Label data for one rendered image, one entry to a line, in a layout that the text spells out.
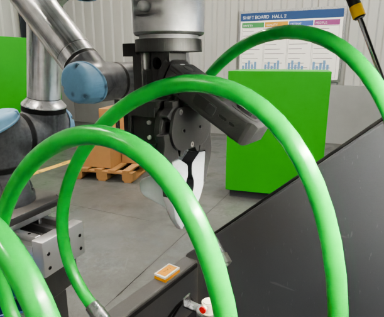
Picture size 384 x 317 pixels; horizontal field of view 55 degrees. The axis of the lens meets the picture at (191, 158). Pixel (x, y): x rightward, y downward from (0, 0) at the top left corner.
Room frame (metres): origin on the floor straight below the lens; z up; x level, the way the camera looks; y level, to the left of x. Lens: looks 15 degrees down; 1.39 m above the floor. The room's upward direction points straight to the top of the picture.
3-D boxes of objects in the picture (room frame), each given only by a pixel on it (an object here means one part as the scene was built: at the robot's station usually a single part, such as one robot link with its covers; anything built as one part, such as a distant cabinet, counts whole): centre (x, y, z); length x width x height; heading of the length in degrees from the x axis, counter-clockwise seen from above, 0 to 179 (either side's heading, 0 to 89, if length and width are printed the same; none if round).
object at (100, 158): (4.83, 0.96, 0.39); 1.20 x 0.85 x 0.79; 167
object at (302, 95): (3.98, -0.94, 0.65); 0.95 x 0.86 x 1.30; 73
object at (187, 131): (0.42, 0.03, 1.35); 0.09 x 0.08 x 0.12; 55
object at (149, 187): (0.40, 0.04, 1.24); 0.06 x 0.03 x 0.09; 55
